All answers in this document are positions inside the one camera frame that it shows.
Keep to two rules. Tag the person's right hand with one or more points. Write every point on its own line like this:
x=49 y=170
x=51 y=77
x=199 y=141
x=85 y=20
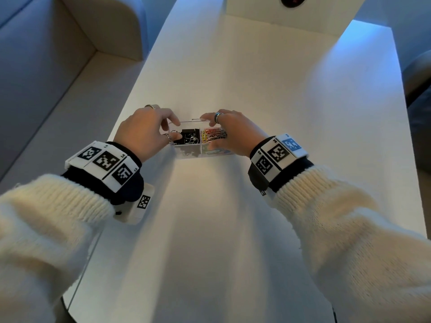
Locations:
x=242 y=134

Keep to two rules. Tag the person's left hand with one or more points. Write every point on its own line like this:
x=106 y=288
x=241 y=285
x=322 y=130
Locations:
x=141 y=134

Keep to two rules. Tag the pile of coloured paper clips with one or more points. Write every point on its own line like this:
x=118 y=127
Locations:
x=213 y=133

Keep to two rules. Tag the small black binder clip bunch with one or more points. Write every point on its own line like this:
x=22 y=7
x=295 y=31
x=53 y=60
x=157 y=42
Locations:
x=188 y=134

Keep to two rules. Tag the transparent box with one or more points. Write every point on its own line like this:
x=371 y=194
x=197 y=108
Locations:
x=188 y=153

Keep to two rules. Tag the person's left forearm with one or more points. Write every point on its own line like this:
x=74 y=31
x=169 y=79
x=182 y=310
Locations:
x=43 y=232

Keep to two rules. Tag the right marker wristband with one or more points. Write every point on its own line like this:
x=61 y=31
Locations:
x=279 y=153

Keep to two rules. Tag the marker wristband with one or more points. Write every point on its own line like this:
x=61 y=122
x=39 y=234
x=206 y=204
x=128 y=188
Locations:
x=279 y=153
x=101 y=161

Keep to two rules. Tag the left marker wristband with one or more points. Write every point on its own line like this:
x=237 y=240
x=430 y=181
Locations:
x=101 y=161

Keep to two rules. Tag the long beige sofa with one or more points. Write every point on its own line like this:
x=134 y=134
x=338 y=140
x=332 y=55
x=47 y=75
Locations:
x=43 y=80

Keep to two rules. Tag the white socket panel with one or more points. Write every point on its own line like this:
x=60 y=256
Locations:
x=252 y=10

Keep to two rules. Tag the silver-rimmed round socket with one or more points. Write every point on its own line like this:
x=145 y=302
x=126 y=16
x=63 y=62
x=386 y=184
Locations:
x=293 y=0

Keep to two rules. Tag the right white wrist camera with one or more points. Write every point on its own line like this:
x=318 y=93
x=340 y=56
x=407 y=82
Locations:
x=262 y=192

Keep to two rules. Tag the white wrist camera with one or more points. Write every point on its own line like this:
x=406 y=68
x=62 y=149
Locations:
x=262 y=192
x=143 y=203

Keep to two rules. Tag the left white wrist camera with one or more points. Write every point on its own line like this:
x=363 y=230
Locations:
x=143 y=203

